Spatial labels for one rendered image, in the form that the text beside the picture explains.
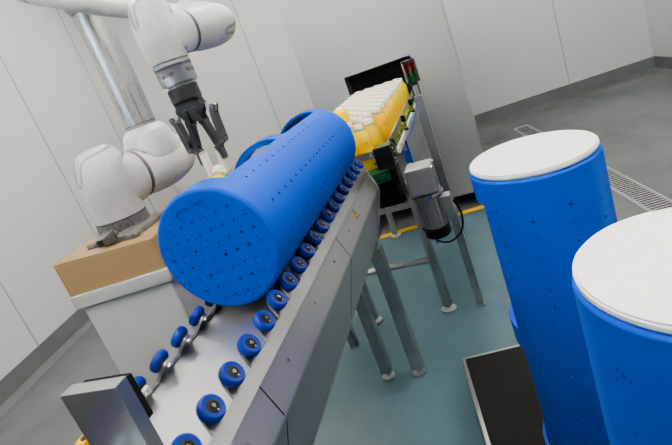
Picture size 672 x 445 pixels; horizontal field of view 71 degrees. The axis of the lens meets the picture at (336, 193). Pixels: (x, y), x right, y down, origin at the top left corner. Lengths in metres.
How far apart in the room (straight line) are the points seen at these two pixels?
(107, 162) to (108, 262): 0.29
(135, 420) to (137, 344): 0.86
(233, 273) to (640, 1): 6.04
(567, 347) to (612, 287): 0.62
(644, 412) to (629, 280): 0.14
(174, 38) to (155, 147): 0.51
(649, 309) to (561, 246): 0.53
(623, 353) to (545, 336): 0.63
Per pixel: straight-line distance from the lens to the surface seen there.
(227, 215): 1.00
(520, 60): 6.16
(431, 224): 2.03
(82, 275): 1.57
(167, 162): 1.62
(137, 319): 1.57
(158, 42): 1.19
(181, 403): 0.94
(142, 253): 1.45
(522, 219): 1.08
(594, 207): 1.12
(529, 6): 6.18
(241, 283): 1.07
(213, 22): 1.29
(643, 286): 0.64
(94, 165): 1.53
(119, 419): 0.78
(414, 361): 2.19
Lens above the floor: 1.38
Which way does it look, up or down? 15 degrees down
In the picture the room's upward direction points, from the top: 20 degrees counter-clockwise
